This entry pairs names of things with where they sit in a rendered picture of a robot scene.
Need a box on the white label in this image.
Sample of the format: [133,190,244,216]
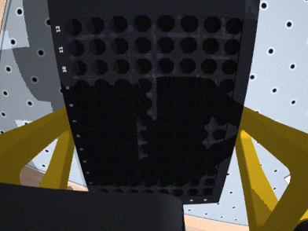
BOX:
[284,175,290,184]

